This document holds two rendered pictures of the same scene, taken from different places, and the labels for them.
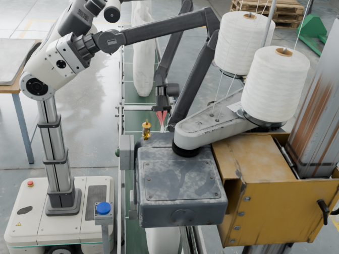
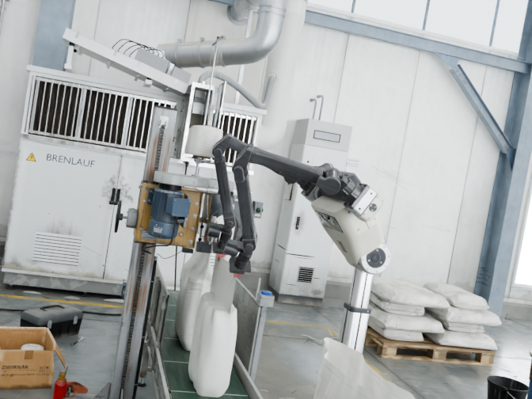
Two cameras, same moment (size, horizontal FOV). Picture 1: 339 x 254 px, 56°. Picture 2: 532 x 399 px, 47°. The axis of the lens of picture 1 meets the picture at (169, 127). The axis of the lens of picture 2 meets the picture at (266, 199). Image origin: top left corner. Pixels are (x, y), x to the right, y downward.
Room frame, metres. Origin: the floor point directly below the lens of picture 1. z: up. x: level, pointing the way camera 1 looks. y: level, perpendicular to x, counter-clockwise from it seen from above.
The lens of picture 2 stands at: (4.20, -0.11, 1.53)
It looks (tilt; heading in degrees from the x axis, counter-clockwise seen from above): 3 degrees down; 175
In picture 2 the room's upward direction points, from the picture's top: 9 degrees clockwise
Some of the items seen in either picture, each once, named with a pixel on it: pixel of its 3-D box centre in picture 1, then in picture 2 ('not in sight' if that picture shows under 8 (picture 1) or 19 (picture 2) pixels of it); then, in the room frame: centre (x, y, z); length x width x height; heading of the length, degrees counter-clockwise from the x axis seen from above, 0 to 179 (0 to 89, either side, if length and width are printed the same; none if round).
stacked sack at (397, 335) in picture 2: not in sight; (389, 325); (-1.57, 1.75, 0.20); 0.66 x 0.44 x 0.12; 10
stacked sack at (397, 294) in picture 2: not in sight; (410, 295); (-1.39, 1.85, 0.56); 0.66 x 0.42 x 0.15; 100
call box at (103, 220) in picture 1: (104, 213); (265, 299); (0.88, 0.25, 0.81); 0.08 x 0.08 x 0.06; 10
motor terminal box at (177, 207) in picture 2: not in sight; (177, 209); (1.10, -0.29, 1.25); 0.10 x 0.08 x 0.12; 125
